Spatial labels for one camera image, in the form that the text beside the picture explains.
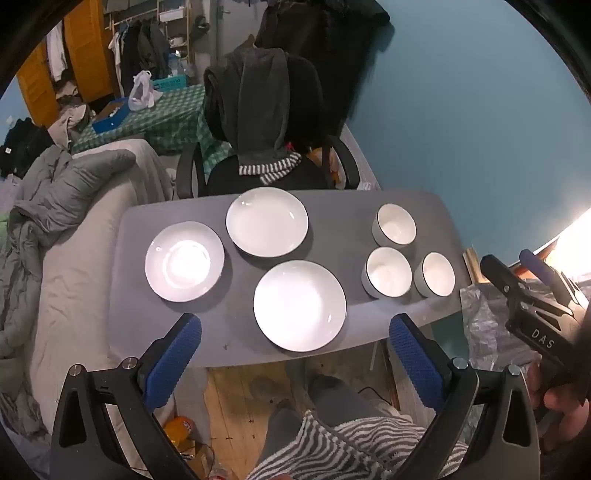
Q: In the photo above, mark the striped grey white cloth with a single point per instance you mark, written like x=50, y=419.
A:
x=270, y=168

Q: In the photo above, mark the wooden sticks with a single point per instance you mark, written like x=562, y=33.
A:
x=471, y=263

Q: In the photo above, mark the zebra striped cloth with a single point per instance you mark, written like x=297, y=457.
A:
x=351, y=443

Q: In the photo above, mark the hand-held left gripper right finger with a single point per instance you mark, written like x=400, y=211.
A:
x=413, y=360

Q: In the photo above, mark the wooden shelf rack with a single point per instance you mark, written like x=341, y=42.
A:
x=178, y=27

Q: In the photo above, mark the black cloth pile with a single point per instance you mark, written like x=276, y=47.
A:
x=21, y=143

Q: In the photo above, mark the white plastic bag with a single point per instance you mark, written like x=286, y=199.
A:
x=141, y=94

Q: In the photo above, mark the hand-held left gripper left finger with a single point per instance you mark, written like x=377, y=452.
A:
x=178, y=355

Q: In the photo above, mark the dark clothes on rack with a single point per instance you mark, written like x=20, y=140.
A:
x=147, y=46

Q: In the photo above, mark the grey duvet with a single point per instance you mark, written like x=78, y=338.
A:
x=69, y=184

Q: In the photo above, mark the white hanging garment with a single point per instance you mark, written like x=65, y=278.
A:
x=56, y=50

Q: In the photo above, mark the orange snack bag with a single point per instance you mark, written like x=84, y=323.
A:
x=180, y=427

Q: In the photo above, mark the black office chair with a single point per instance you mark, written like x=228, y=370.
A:
x=307, y=97

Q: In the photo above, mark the dark hanging coat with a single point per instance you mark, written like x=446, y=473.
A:
x=332, y=46

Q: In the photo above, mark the white bowl with dark rim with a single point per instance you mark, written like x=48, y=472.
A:
x=435, y=274
x=394, y=225
x=387, y=272

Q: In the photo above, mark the blue box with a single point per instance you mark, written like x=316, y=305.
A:
x=171, y=83
x=108, y=122

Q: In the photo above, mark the green checkered tablecloth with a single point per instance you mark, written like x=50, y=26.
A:
x=171, y=115

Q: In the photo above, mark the beige bed mattress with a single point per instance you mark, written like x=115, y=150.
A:
x=78, y=286

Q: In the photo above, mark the grey hoodie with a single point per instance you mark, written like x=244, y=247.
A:
x=263, y=101

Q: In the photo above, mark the white plate with dark rim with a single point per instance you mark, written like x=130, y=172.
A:
x=267, y=221
x=300, y=304
x=184, y=261

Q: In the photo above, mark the orange wardrobe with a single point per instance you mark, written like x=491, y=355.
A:
x=87, y=46

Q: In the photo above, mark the beige jacket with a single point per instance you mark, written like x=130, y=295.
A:
x=69, y=122

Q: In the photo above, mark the person's right hand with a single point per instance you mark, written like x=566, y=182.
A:
x=561, y=401

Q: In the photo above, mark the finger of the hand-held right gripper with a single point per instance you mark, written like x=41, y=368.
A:
x=498, y=277
x=533, y=263

